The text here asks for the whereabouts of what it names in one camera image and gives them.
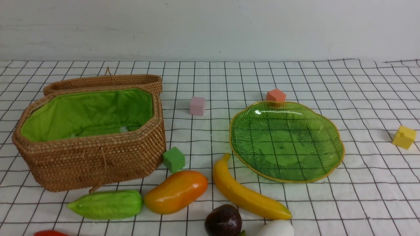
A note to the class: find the orange yellow mango toy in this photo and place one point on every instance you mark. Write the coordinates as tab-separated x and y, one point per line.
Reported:
177	192

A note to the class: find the green bitter gourd toy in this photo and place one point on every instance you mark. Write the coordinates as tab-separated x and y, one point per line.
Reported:
108	205

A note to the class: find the white radish toy green leaves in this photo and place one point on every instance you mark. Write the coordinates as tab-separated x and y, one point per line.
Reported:
277	228

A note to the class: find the red chili pepper toy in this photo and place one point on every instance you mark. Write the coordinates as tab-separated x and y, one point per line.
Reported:
49	233

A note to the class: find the pink foam cube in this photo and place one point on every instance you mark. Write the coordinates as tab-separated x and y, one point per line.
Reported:
197	106

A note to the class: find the green foam cube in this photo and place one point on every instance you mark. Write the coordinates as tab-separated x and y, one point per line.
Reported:
173	159

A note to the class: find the yellow banana toy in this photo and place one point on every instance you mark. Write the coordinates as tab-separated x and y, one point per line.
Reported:
246	198

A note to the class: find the orange foam cube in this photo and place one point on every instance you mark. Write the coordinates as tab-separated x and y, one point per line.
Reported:
275	95

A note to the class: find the green glass leaf plate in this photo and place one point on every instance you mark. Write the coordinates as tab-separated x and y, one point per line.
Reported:
286	142

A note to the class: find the dark purple mangosteen toy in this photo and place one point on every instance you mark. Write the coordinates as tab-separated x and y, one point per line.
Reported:
224	220

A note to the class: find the woven wicker basket lid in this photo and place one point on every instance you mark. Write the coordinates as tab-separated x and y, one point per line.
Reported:
149	81

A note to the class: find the woven wicker basket green lining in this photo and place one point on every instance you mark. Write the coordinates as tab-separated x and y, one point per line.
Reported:
92	136

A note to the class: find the white black grid tablecloth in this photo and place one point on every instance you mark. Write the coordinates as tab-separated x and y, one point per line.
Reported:
374	192

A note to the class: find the yellow foam cube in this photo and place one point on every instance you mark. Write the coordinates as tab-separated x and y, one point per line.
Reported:
404	137

